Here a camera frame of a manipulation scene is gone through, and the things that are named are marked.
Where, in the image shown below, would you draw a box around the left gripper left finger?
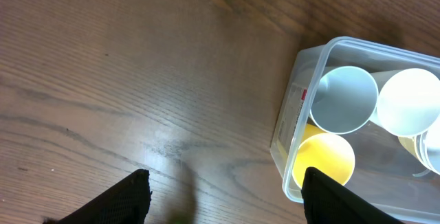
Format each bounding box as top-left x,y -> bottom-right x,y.
43,169 -> 152,224

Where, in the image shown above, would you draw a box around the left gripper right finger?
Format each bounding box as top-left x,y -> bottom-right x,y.
301,167 -> 401,224

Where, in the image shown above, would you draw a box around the yellow plastic cup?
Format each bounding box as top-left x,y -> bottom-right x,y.
292,124 -> 355,188

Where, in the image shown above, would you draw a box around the clear plastic container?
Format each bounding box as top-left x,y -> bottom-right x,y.
270,36 -> 439,223

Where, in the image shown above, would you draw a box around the yellow plastic bowl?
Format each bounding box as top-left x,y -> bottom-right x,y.
398,135 -> 426,166

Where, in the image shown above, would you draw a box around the grey plastic cup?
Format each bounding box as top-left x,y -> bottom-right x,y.
309,66 -> 379,135

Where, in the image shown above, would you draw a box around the grey plastic bowl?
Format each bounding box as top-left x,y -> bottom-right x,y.
415,117 -> 439,174

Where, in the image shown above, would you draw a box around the white plastic cup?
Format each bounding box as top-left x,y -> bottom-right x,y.
371,68 -> 439,137

